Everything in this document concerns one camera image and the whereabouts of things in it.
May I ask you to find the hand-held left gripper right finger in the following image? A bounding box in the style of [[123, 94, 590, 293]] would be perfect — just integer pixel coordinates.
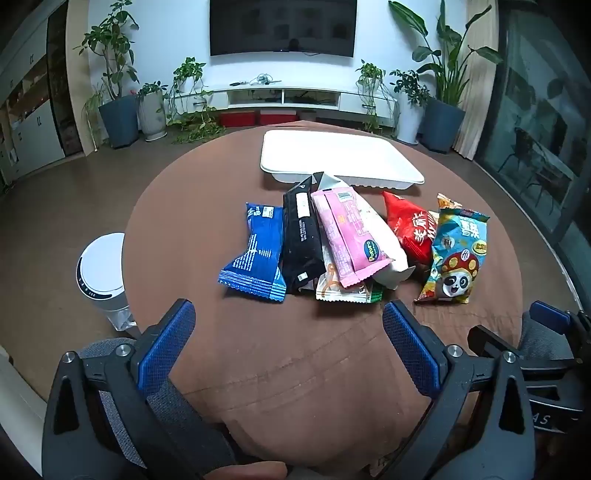
[[382, 300, 539, 480]]

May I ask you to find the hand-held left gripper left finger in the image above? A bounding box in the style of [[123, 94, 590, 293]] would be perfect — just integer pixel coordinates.
[[42, 298, 204, 480]]

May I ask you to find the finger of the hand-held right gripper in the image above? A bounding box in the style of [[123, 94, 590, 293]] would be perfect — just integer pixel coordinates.
[[468, 325, 532, 370], [529, 300, 591, 335]]

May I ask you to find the panda print snack packet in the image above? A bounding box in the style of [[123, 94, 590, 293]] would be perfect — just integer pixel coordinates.
[[414, 208, 490, 305]]

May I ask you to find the blue snack packet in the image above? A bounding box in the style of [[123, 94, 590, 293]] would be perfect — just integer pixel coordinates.
[[218, 202, 288, 303]]

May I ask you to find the pink snack packet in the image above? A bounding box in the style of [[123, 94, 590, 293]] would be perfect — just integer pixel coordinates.
[[311, 187, 394, 289]]

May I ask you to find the black snack packet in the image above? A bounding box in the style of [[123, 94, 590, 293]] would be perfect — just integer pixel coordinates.
[[281, 181, 326, 294]]

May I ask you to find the white plastic tray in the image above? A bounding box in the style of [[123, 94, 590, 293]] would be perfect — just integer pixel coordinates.
[[260, 129, 426, 189]]

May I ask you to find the white round trash can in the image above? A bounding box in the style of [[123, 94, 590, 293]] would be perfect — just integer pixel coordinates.
[[76, 233, 139, 330]]

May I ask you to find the white snack bag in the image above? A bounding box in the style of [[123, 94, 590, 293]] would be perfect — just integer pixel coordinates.
[[311, 172, 415, 291]]

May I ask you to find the red snack bag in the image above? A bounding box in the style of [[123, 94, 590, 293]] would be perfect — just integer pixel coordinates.
[[382, 191, 439, 266]]

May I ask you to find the glass sliding door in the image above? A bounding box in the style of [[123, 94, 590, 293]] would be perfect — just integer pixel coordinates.
[[475, 0, 591, 278]]

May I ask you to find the large-leaf plant in blue pot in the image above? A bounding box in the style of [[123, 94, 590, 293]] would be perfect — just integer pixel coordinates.
[[388, 0, 504, 154]]

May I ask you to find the leafy plant in white pot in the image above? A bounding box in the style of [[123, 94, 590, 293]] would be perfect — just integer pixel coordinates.
[[390, 69, 431, 145]]

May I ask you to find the tall plant in blue pot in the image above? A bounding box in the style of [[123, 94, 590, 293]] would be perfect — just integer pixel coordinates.
[[76, 0, 140, 149]]

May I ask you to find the small plant in grey pot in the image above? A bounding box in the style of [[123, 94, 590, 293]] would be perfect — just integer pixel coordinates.
[[137, 82, 168, 142]]

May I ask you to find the red storage box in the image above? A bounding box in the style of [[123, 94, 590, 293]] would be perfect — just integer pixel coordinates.
[[219, 111, 257, 128]]

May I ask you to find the beige curtain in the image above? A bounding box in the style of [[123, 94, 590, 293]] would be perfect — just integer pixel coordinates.
[[454, 0, 509, 161]]

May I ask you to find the white television console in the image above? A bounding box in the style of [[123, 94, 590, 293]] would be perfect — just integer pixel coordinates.
[[203, 83, 398, 125]]

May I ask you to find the white wall cabinet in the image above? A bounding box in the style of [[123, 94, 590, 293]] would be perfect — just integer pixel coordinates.
[[0, 0, 70, 185]]

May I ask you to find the wall-mounted television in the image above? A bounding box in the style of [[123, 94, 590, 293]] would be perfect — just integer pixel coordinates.
[[209, 0, 358, 58]]

